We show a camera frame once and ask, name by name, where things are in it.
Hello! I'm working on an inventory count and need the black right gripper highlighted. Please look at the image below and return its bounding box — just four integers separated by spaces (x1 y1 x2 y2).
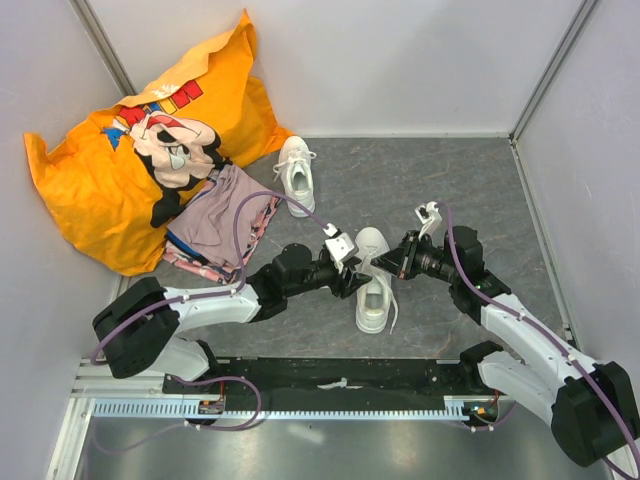
370 230 459 284

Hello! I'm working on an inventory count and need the white sneaker with laces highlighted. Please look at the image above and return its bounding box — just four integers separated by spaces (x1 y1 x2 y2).
355 227 399 334

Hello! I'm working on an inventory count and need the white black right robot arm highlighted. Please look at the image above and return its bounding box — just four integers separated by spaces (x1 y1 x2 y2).
371 226 639 467

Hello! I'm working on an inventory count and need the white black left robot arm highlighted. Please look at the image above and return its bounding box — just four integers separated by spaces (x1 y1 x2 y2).
92 244 372 393

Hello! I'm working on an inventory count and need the white tape scrap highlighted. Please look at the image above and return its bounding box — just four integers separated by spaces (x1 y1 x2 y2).
317 377 362 391

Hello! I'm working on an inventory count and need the white tied sneaker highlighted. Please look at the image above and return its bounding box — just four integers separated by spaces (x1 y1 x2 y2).
273 136 316 218

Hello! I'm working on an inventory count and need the pink patterned cloth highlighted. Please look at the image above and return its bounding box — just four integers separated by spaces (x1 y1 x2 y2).
163 165 280 284

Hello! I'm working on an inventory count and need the orange cartoon print bag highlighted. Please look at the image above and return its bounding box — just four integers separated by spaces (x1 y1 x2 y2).
24 15 289 276

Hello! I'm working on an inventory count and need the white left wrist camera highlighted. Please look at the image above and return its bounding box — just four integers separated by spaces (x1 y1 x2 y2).
320 223 360 273

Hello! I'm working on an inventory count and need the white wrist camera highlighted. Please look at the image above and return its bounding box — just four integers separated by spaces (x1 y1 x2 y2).
414 201 442 239
320 223 360 273

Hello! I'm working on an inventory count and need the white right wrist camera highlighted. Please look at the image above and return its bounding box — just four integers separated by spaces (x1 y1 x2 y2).
414 201 442 239

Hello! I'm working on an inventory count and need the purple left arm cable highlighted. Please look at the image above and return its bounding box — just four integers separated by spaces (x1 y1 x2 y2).
89 189 334 454

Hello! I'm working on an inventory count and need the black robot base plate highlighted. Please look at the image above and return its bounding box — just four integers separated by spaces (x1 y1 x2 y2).
162 355 519 414

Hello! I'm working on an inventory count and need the slotted aluminium cable duct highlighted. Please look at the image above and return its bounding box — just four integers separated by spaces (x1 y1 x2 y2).
92 397 478 421

